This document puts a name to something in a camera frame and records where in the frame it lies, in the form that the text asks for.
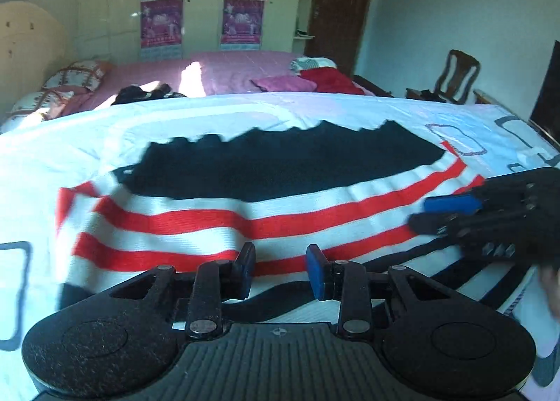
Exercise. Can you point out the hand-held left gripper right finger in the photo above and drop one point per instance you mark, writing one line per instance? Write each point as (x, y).
(316, 272)

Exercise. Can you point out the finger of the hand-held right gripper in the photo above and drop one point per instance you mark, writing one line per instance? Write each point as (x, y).
(450, 204)
(437, 224)

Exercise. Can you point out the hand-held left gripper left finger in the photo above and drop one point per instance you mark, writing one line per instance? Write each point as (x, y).
(247, 269)

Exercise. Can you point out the striped knit sweater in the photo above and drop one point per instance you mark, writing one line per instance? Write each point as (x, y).
(280, 165)

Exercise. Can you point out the person's right hand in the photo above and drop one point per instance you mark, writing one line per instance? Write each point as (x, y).
(551, 289)

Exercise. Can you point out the dark wooden chair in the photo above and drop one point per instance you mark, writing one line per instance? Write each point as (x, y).
(455, 75)

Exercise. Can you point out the red cloth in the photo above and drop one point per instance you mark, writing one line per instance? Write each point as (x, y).
(330, 79)

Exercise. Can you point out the pink cloth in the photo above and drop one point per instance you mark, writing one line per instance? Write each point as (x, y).
(284, 84)

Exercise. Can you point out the striped folded cloth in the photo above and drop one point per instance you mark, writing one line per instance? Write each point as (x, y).
(310, 63)

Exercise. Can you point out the pink bed sheet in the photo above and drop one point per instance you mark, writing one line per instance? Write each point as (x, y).
(236, 70)

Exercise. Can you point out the dark cloth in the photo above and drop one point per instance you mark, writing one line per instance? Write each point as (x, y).
(140, 94)

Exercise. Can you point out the dark brown wooden door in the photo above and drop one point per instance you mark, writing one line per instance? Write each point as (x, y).
(345, 7)

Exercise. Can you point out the beige rounded headboard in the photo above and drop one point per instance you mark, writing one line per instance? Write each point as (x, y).
(28, 38)

